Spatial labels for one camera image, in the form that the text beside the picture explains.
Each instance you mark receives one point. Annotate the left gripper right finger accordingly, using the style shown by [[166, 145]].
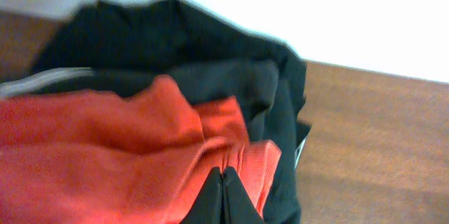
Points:
[[237, 207]]

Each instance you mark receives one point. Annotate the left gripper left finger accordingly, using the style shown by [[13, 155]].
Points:
[[207, 207]]

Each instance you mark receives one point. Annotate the red orange t-shirt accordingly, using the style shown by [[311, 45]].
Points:
[[94, 157]]

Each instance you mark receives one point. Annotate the folded black clothes stack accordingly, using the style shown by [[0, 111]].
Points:
[[108, 46]]

